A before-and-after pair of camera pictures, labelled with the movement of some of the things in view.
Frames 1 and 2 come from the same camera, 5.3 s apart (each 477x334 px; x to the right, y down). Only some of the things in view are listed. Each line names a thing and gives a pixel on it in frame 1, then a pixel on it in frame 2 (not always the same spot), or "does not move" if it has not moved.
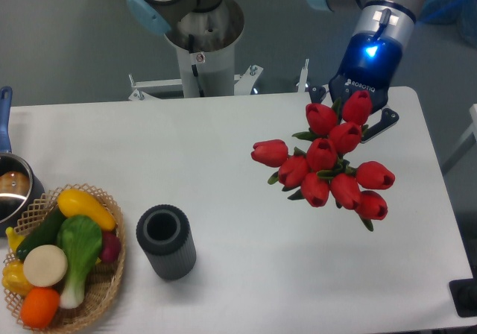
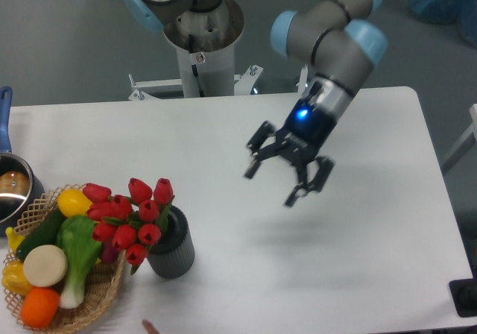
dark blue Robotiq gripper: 372,61 to 312,121
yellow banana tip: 14,238 does not move
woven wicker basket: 103,281 does not move
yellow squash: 77,202 does not move
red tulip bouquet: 317,168 to 132,224
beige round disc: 45,265 does not move
